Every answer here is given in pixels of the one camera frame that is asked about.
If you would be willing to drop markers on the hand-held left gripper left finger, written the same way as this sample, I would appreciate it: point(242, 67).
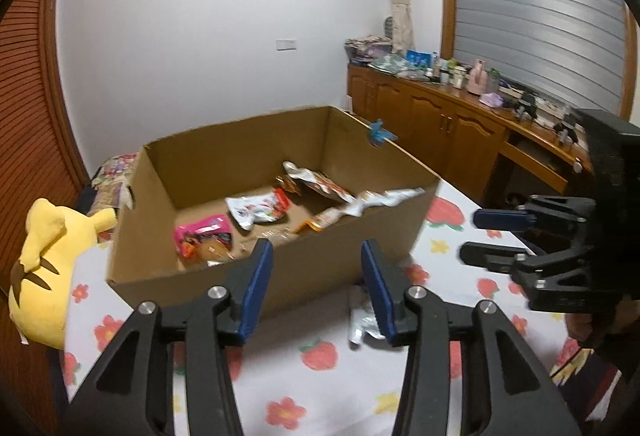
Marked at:
point(255, 286)

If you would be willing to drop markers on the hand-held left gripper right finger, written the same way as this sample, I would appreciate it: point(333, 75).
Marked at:
point(376, 286)

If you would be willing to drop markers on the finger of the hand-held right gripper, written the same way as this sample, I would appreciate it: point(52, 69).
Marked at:
point(485, 256)
point(500, 218)

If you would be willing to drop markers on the silver snack packet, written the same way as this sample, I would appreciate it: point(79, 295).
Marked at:
point(362, 323)

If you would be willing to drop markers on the clear bread packet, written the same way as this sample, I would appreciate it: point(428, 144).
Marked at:
point(215, 252)

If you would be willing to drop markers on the white red-print snack packet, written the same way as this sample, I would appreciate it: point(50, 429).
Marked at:
point(255, 208)

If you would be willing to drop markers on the pink snack packet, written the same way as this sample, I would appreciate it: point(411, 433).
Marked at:
point(200, 231)

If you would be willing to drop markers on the orange snack packet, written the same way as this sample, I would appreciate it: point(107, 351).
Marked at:
point(322, 219)

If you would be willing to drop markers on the long white snack packet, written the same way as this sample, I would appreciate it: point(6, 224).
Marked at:
point(385, 198)

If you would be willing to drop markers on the copper foil snack packet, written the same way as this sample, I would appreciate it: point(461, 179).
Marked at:
point(287, 186)

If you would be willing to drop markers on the brown cardboard box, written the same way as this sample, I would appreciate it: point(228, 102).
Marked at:
point(150, 266)

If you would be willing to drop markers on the large silver chicken-feet packet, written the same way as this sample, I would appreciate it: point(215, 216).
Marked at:
point(320, 183)

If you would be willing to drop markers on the person's right hand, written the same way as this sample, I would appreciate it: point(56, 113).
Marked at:
point(582, 331)

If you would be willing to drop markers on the black desk gadget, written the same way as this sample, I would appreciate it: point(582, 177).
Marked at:
point(567, 128)
point(526, 106)

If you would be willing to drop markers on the wooden cabinet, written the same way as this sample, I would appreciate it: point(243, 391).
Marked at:
point(450, 126)

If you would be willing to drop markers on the flower print bed sheet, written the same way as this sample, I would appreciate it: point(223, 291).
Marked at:
point(325, 391)

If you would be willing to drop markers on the purple cloth item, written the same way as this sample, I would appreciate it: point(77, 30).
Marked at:
point(492, 100)

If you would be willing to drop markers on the pink bottle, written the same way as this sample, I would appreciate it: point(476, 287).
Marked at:
point(477, 77)

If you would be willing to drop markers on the group of small bottles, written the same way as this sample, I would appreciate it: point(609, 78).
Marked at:
point(450, 72)

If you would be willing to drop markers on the blue packet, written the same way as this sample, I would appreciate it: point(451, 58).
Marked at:
point(419, 58)

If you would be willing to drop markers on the colourful floral quilt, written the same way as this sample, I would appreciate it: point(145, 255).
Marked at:
point(112, 176)

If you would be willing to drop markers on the grey window blind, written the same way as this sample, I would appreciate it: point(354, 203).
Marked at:
point(525, 6)

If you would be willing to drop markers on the yellow plush toy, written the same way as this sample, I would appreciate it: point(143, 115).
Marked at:
point(40, 276)

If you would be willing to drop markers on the stack of folded fabrics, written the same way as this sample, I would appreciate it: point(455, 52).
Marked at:
point(367, 48)

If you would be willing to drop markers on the wooden slatted wardrobe door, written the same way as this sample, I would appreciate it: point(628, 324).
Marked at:
point(30, 116)

